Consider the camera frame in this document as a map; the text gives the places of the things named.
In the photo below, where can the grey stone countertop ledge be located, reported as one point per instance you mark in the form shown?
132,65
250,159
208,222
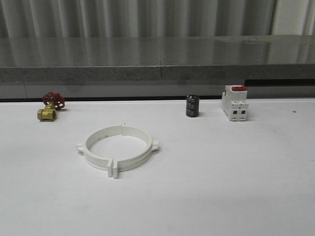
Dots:
250,60

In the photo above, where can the brass valve red handwheel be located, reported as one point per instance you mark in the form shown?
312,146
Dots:
53,102

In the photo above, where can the white circuit breaker red switch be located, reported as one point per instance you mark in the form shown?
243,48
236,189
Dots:
234,102

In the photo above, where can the white half clamp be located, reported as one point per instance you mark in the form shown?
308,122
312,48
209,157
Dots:
102,163
131,162

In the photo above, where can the black cylindrical capacitor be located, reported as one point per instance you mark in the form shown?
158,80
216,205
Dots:
192,106

